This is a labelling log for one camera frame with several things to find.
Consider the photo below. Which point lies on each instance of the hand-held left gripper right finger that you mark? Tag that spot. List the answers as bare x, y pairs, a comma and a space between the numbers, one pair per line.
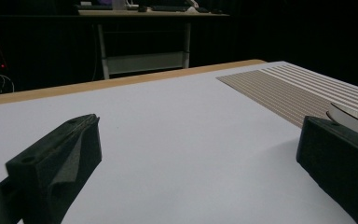
338, 158

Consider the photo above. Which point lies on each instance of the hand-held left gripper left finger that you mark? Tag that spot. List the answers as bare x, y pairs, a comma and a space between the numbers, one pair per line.
43, 168

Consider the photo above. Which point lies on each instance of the white plate with dark rim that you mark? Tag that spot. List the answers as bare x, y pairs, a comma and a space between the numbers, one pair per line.
354, 123

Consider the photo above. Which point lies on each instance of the brown striped woven placemat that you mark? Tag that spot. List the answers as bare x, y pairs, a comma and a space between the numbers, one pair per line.
276, 90

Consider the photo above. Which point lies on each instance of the white table cover sheet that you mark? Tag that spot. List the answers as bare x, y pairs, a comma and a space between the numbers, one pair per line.
183, 140

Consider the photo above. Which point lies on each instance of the desk with white legs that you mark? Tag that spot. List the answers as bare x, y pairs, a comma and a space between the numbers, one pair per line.
143, 62

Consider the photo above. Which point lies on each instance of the black keyboard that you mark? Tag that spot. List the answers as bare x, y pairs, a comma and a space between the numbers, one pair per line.
171, 8

